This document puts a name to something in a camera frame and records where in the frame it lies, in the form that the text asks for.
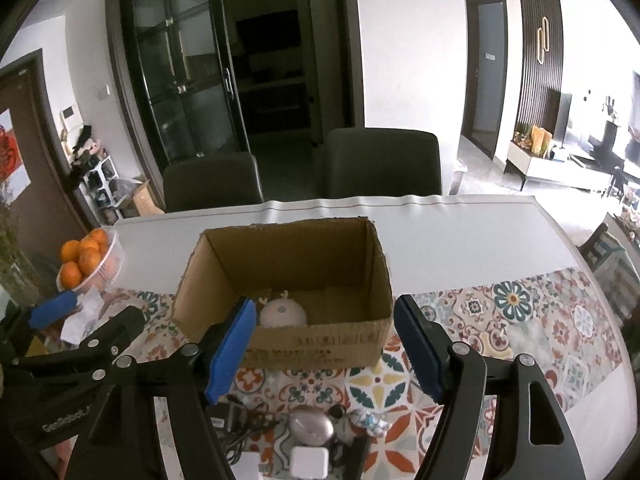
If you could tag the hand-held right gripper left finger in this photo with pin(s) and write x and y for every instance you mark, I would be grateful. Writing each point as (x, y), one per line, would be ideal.
(230, 355)

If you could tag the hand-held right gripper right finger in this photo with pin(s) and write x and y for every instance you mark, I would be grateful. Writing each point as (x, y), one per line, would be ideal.
(417, 355)

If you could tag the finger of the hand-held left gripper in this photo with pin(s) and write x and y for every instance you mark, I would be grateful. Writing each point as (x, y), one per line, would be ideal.
(107, 327)
(52, 308)

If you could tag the white and blue figurine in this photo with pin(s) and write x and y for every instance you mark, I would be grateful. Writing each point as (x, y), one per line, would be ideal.
(370, 420)

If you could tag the brown cardboard box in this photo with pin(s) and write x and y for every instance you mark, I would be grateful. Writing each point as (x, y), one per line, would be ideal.
(310, 345)

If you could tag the silver computer mouse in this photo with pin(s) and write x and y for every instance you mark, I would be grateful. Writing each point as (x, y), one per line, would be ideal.
(307, 425)

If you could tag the crumpled white tissue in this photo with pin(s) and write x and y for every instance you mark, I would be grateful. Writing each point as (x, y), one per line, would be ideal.
(82, 315)

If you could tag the orange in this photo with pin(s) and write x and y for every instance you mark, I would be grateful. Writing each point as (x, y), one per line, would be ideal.
(69, 275)
(70, 251)
(98, 235)
(89, 246)
(91, 261)

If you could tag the clear fruit bowl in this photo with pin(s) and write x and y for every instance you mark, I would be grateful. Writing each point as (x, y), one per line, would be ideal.
(107, 270)

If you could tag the black power adapter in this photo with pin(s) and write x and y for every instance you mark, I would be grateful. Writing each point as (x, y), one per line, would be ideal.
(222, 417)

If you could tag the vase with dried plants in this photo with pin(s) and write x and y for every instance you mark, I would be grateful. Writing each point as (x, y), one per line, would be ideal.
(17, 255)

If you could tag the white round antler toy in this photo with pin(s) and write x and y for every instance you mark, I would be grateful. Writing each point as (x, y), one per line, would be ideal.
(282, 315)

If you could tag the patterned floral table mat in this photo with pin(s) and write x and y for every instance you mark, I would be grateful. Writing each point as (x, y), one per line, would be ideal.
(525, 320)

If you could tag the black rectangular gadget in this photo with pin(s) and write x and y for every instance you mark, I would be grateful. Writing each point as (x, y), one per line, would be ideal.
(357, 455)

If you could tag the brown wooden door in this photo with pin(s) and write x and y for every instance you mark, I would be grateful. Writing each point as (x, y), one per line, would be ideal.
(45, 185)

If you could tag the white table cover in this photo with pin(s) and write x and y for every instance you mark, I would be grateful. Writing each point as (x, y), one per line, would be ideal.
(475, 240)

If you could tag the white shoe rack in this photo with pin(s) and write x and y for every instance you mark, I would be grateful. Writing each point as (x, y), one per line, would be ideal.
(102, 185)

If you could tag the cardboard box on floor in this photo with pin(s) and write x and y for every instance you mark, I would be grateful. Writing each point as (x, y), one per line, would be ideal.
(147, 200)

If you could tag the white charger cube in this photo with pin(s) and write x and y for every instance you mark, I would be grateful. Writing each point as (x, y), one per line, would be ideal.
(310, 462)

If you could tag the red and white door poster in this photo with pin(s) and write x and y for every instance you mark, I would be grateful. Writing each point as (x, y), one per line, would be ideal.
(12, 150)

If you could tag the plush toys pile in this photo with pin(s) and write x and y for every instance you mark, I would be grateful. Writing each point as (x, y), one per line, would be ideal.
(87, 147)

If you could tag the dark grey dining chair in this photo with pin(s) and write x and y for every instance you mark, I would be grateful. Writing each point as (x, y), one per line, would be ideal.
(215, 182)
(382, 162)

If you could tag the wooden chair with cushion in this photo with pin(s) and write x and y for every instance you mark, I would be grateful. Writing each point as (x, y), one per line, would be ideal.
(610, 260)

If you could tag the white tv cabinet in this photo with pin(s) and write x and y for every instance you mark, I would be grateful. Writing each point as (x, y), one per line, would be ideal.
(550, 170)

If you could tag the yellow decor on cabinet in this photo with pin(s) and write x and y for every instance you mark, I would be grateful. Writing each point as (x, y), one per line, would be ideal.
(541, 140)

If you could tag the black framed glass door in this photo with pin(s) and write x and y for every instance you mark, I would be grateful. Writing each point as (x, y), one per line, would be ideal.
(170, 85)

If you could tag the black television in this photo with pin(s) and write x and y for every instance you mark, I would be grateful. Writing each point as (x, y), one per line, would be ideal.
(564, 120)

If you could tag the dark grey room door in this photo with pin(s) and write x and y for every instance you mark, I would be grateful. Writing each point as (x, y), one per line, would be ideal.
(487, 75)

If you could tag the white wall intercom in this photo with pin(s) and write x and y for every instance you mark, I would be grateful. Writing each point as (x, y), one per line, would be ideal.
(70, 117)

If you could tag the dark slatted wall panel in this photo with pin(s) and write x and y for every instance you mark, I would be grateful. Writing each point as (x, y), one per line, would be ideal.
(530, 85)

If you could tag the gold loop wall ornament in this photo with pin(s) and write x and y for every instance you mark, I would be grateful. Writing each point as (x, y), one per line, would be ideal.
(543, 40)

